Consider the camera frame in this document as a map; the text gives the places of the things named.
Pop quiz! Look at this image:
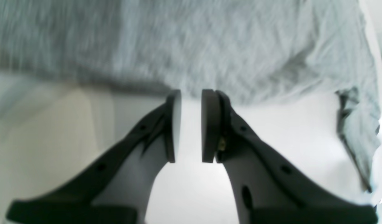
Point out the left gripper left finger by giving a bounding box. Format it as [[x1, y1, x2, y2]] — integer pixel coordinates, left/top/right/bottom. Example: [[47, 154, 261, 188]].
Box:
[[6, 90, 182, 224]]

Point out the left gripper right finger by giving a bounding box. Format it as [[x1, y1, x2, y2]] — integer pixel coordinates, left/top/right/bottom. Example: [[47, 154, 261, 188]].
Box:
[[202, 89, 378, 224]]

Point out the grey t-shirt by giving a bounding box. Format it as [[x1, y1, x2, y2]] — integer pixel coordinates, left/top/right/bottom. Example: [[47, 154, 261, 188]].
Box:
[[0, 0, 381, 190]]

